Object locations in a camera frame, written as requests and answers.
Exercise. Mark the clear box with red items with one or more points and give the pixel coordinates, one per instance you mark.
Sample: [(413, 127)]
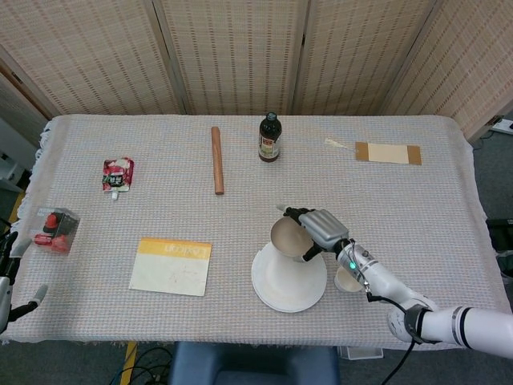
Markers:
[(56, 230)]

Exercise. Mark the wooden rolling pin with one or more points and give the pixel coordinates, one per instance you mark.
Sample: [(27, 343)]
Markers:
[(217, 160)]

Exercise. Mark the white plastic box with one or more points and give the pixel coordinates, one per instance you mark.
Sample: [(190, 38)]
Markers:
[(360, 352)]

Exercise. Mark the dark brown glass bottle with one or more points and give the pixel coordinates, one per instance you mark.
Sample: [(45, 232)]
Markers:
[(269, 140)]

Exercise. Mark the bamboo folding screen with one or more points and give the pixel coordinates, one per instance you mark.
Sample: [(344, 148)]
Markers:
[(240, 56)]

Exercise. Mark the red drink pouch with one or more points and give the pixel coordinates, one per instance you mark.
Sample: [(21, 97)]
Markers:
[(117, 176)]

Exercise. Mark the brown beige tasselled bookmark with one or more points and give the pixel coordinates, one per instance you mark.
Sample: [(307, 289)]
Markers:
[(388, 153)]

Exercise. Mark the blue chair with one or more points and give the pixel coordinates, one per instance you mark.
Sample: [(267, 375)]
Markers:
[(252, 365)]

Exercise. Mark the white power strip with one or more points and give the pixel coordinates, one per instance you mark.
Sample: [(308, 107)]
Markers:
[(504, 126)]

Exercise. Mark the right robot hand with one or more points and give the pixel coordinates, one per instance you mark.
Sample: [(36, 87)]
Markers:
[(322, 228)]

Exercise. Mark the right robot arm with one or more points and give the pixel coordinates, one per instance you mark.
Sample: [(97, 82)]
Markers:
[(401, 293)]

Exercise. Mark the woven checked tablecloth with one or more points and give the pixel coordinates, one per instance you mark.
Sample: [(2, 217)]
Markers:
[(200, 208)]

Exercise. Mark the beige bowl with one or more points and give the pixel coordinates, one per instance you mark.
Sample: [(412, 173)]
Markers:
[(289, 237)]

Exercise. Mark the yellow white Lexicon book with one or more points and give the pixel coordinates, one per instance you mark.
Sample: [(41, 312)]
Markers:
[(170, 268)]

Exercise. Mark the white paper cup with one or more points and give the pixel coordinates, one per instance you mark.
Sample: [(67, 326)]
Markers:
[(348, 284)]

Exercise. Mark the large white plate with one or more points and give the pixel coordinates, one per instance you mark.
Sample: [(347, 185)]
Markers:
[(288, 284)]

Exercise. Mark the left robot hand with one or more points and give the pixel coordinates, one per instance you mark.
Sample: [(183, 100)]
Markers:
[(5, 293)]

